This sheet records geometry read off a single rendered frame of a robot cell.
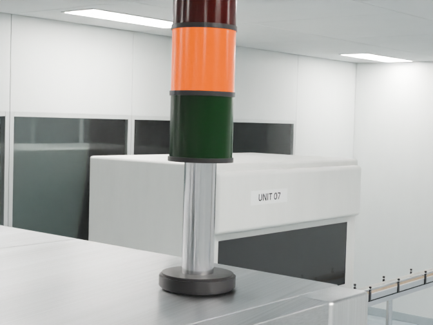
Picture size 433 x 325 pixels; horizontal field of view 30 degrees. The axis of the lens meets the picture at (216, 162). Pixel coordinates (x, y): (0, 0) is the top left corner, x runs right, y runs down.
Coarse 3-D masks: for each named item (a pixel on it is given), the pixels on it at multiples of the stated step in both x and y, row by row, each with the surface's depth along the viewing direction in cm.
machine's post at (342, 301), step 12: (336, 288) 64; (348, 288) 64; (324, 300) 60; (336, 300) 60; (348, 300) 61; (360, 300) 63; (336, 312) 60; (348, 312) 61; (360, 312) 63; (336, 324) 60; (348, 324) 61; (360, 324) 63
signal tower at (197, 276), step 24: (192, 24) 59; (216, 24) 60; (192, 168) 61; (192, 192) 61; (192, 216) 61; (192, 240) 62; (192, 264) 62; (168, 288) 61; (192, 288) 60; (216, 288) 60
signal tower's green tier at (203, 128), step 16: (176, 96) 61; (192, 96) 60; (208, 96) 60; (224, 96) 60; (176, 112) 61; (192, 112) 60; (208, 112) 60; (224, 112) 60; (176, 128) 61; (192, 128) 60; (208, 128) 60; (224, 128) 61; (176, 144) 61; (192, 144) 60; (208, 144) 60; (224, 144) 61
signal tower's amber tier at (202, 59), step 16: (176, 32) 61; (192, 32) 60; (208, 32) 59; (224, 32) 60; (176, 48) 61; (192, 48) 60; (208, 48) 60; (224, 48) 60; (176, 64) 61; (192, 64) 60; (208, 64) 60; (224, 64) 60; (176, 80) 61; (192, 80) 60; (208, 80) 60; (224, 80) 60
